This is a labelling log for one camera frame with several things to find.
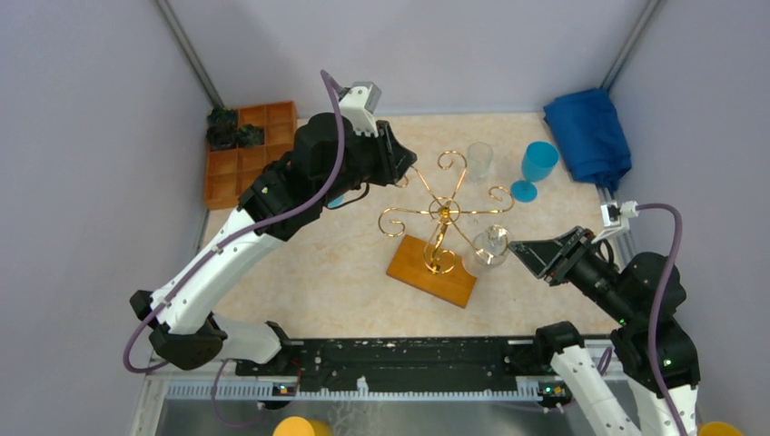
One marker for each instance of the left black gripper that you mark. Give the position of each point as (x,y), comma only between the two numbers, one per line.
(385,153)

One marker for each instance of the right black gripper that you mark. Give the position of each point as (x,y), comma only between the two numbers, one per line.
(575,257)

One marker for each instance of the clear wine glass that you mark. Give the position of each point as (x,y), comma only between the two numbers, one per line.
(488,250)
(479,158)

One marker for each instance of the blue wine glass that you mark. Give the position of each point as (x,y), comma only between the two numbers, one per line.
(336,203)
(538,162)

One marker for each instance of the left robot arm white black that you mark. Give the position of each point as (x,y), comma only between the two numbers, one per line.
(327,160)

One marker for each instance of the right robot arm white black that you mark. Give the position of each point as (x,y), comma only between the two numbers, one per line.
(658,358)

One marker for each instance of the orange wooden rack base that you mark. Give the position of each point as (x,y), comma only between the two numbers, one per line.
(446,279)

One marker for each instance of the blue folded cloth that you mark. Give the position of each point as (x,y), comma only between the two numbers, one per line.
(590,137)

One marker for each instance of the orange compartment tray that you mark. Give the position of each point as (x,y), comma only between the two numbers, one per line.
(229,173)

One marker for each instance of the dark object in tray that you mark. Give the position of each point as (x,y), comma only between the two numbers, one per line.
(224,132)

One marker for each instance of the yellow object bottom right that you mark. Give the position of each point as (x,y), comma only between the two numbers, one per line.
(718,428)

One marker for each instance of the yellow object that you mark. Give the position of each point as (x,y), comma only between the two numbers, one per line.
(718,428)
(299,426)

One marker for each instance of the yellow object bottom centre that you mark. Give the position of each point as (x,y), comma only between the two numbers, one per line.
(299,426)

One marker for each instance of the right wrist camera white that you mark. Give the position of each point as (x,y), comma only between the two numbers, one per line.
(616,219)

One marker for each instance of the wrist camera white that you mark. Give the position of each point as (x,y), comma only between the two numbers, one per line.
(616,219)
(358,103)

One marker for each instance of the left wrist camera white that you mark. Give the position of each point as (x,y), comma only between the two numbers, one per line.
(358,103)

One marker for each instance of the gold wire glass rack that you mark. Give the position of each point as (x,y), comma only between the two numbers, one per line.
(444,211)

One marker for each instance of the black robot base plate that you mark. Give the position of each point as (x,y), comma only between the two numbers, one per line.
(411,365)

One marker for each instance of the aluminium frame rail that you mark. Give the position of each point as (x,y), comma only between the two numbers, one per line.
(214,400)

